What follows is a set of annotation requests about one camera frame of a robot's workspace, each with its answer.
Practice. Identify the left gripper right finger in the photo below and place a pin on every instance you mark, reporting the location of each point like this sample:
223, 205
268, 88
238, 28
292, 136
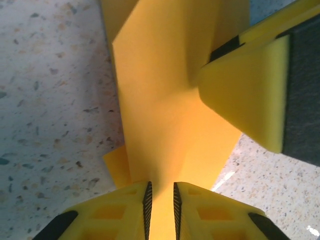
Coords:
220, 220

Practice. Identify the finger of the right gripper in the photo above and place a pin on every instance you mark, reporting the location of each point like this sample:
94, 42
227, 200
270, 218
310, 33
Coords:
245, 95
280, 18

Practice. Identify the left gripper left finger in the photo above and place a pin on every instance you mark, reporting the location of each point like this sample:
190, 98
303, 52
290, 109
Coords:
112, 220

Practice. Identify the orange paper sheet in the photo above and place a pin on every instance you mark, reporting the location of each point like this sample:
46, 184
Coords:
162, 100

